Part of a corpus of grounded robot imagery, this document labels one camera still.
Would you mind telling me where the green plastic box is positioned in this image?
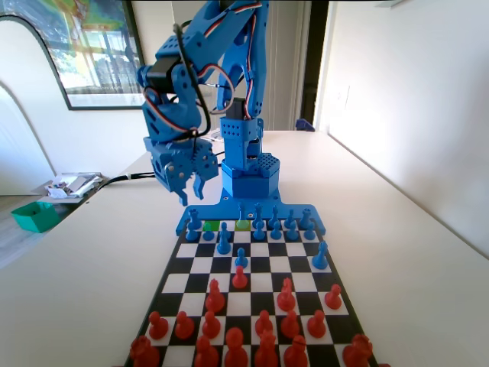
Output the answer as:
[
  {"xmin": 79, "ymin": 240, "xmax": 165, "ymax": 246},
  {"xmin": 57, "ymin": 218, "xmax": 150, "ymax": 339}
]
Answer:
[{"xmin": 10, "ymin": 201, "xmax": 61, "ymax": 234}]

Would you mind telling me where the red chess rook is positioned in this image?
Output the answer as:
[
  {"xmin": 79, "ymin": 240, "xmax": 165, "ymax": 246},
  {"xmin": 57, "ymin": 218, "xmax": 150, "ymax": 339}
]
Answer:
[
  {"xmin": 129, "ymin": 335, "xmax": 160, "ymax": 367},
  {"xmin": 342, "ymin": 333, "xmax": 374, "ymax": 366}
]

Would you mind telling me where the framed landscape poster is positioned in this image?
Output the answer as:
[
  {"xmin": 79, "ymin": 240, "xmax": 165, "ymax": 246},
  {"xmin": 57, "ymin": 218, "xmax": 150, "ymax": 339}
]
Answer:
[{"xmin": 0, "ymin": 0, "xmax": 156, "ymax": 112}]

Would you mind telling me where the red chess pawn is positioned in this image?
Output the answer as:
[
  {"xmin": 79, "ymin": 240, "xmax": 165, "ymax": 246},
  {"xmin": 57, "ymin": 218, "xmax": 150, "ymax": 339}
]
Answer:
[
  {"xmin": 254, "ymin": 309, "xmax": 274, "ymax": 339},
  {"xmin": 232, "ymin": 266, "xmax": 248, "ymax": 290},
  {"xmin": 174, "ymin": 310, "xmax": 195, "ymax": 340},
  {"xmin": 201, "ymin": 310, "xmax": 222, "ymax": 340},
  {"xmin": 306, "ymin": 309, "xmax": 327, "ymax": 340},
  {"xmin": 280, "ymin": 309, "xmax": 301, "ymax": 339},
  {"xmin": 147, "ymin": 310, "xmax": 169, "ymax": 340},
  {"xmin": 324, "ymin": 283, "xmax": 343, "ymax": 310}
]

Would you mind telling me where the red chess queen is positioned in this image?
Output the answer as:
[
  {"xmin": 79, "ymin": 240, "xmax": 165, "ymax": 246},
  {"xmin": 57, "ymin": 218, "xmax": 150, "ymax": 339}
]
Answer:
[{"xmin": 254, "ymin": 330, "xmax": 279, "ymax": 367}]

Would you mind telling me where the cardboard box with papers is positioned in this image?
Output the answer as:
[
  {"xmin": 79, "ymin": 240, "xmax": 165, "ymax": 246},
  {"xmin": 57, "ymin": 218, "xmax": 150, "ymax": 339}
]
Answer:
[{"xmin": 36, "ymin": 171, "xmax": 105, "ymax": 206}]

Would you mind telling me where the black camera cable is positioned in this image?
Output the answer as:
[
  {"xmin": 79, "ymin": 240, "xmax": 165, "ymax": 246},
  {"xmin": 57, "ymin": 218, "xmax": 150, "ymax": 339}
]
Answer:
[{"xmin": 172, "ymin": 22, "xmax": 213, "ymax": 141}]

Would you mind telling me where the black cable bundle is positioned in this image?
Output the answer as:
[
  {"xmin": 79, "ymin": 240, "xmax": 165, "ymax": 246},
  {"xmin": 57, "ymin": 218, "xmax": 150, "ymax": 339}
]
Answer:
[{"xmin": 99, "ymin": 171, "xmax": 157, "ymax": 190}]

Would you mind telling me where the red chess bishop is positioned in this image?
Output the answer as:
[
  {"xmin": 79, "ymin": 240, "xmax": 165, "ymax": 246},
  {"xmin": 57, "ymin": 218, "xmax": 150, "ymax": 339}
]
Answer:
[
  {"xmin": 283, "ymin": 335, "xmax": 309, "ymax": 367},
  {"xmin": 194, "ymin": 335, "xmax": 221, "ymax": 367}
]

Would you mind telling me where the blue base plate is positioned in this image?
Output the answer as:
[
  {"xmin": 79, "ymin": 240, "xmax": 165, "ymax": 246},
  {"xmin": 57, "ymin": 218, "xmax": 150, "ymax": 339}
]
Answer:
[{"xmin": 174, "ymin": 193, "xmax": 329, "ymax": 236}]

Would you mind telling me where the black white chessboard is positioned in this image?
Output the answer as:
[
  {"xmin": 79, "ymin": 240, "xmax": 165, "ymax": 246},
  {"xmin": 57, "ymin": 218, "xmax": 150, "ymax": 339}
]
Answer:
[{"xmin": 122, "ymin": 218, "xmax": 380, "ymax": 367}]

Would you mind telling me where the white arched chair back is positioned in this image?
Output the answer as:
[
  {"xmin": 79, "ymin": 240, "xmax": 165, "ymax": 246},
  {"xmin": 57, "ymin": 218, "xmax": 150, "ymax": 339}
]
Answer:
[
  {"xmin": 0, "ymin": 14, "xmax": 73, "ymax": 196},
  {"xmin": 0, "ymin": 80, "xmax": 57, "ymax": 196}
]

